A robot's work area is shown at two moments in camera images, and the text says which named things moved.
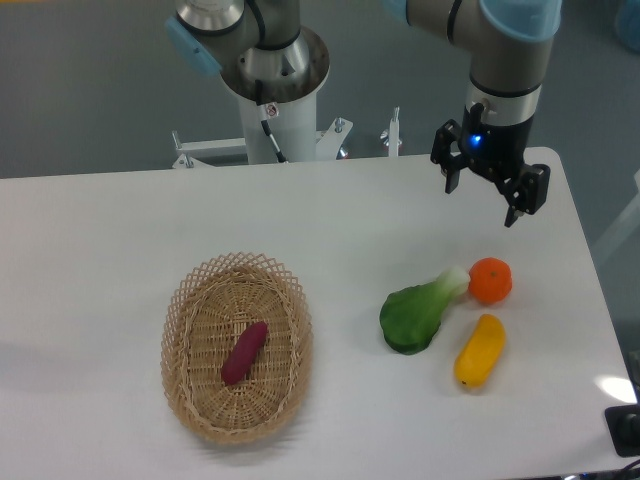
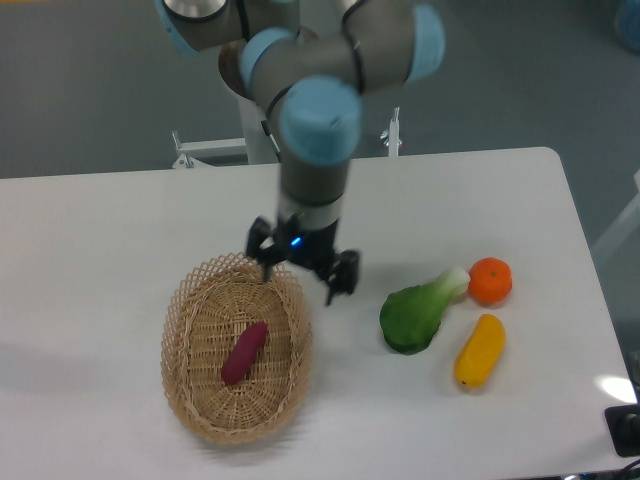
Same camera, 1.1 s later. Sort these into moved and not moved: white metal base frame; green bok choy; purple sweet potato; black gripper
Moved: black gripper
Not moved: white metal base frame; purple sweet potato; green bok choy
